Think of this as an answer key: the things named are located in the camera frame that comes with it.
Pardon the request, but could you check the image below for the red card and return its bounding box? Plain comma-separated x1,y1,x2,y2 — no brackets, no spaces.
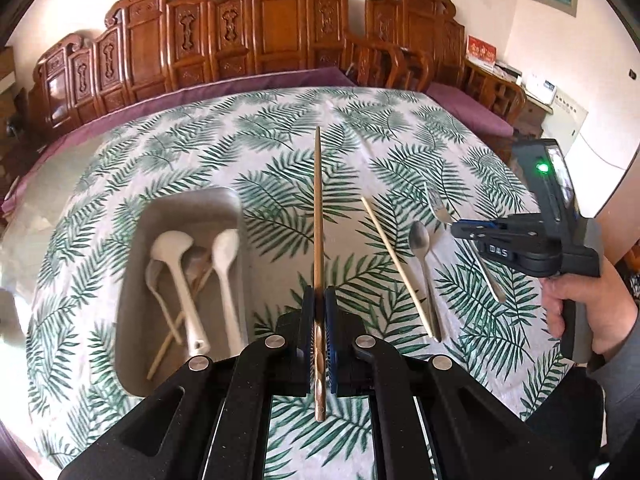
465,35,497,70

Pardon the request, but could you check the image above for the palm leaf tablecloth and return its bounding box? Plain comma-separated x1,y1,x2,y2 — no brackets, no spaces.
26,88,567,467

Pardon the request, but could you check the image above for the person's right forearm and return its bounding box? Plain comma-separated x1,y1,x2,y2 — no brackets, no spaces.
588,322,640,457

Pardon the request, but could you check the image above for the dark brown wooden chopstick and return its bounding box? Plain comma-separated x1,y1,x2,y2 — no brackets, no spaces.
314,127,326,422

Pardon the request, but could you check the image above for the small steel spoon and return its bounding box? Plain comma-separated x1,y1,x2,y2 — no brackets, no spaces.
408,220,442,342

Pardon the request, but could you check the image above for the purple bench cushion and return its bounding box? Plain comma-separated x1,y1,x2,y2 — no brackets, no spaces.
2,65,516,214

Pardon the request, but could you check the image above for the large steel spoon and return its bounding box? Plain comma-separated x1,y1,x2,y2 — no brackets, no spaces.
181,246,210,292

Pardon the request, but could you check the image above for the cream plastic soup spoon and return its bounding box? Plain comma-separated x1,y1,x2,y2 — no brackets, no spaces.
150,231,210,356

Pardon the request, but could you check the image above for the carved wooden bench back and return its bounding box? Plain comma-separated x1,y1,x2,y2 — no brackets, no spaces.
27,0,525,140

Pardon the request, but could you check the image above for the light bamboo chopstick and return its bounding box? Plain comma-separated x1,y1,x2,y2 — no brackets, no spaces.
360,196,434,338

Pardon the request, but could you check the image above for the grey rectangular utensil tray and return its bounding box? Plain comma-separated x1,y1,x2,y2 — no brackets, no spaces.
115,186,253,396

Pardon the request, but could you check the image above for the person's right hand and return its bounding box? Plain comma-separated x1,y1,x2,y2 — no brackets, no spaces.
540,258,638,361

